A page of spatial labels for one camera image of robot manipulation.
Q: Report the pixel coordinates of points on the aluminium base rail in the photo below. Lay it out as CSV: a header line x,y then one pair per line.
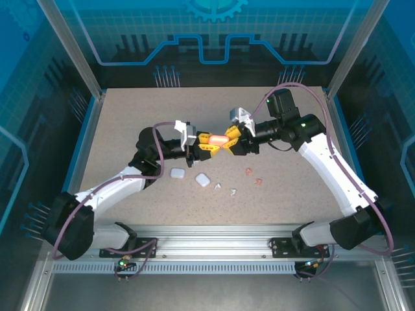
x,y
210,243

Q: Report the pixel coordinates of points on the blue-trimmed aluminium side rail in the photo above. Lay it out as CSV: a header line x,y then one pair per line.
x,y
336,116
93,116

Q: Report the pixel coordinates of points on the small LED connector board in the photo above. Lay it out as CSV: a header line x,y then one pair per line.
x,y
123,263
311,264

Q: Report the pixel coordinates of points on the pink earbud charging case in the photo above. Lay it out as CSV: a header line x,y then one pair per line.
x,y
218,140

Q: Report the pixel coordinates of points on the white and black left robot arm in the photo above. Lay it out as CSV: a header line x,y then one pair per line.
x,y
107,191

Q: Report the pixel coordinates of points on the aluminium corner post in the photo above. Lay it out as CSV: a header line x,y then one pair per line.
x,y
355,48
74,52

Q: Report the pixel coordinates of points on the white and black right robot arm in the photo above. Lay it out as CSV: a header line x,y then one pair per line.
x,y
334,171

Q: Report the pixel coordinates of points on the white square charging case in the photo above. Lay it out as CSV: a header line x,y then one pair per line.
x,y
177,173

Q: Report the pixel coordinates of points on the white oblong charging case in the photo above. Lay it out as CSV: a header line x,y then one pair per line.
x,y
201,180

